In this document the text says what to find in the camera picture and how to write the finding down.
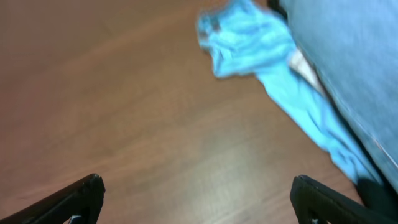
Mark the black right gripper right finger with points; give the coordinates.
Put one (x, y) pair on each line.
(314, 202)

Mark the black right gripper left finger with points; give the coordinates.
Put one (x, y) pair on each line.
(80, 202)

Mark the light blue denim jeans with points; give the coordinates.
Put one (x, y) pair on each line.
(351, 68)

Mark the white pink cloth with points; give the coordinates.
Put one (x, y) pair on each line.
(300, 65)

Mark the light blue t-shirt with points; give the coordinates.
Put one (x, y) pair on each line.
(244, 39)

